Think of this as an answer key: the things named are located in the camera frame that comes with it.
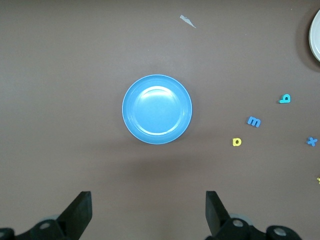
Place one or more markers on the beige plastic plate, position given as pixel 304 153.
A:
pixel 316 35

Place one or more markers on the blue foam letter x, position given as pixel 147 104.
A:
pixel 311 141

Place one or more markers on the teal foam letter b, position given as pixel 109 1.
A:
pixel 282 101

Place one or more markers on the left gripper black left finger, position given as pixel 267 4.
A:
pixel 75 215

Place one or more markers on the blue plastic plate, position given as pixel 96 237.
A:
pixel 157 109

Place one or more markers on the blue foam letter m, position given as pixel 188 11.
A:
pixel 253 121

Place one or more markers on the yellow foam letter k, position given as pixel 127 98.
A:
pixel 318 180

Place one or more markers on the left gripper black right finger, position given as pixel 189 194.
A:
pixel 216 215

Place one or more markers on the small grey tape scrap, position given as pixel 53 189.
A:
pixel 187 20

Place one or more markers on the yellow foam letter a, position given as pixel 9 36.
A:
pixel 233 142

